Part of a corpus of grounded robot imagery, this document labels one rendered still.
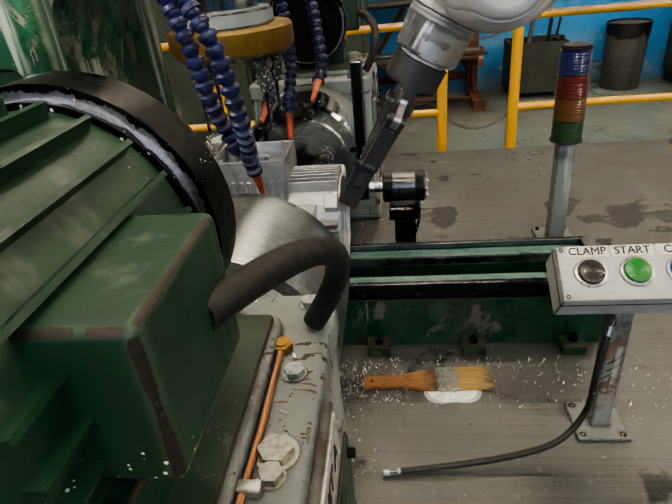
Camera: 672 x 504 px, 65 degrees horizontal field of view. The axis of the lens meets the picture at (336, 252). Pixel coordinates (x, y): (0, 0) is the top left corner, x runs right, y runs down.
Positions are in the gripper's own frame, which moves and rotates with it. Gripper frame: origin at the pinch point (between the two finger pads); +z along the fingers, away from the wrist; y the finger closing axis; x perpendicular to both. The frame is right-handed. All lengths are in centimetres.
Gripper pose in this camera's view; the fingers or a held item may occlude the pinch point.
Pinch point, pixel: (356, 184)
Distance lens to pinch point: 80.9
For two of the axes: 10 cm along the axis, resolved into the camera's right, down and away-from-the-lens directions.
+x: 9.1, 4.0, 1.4
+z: -4.1, 7.7, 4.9
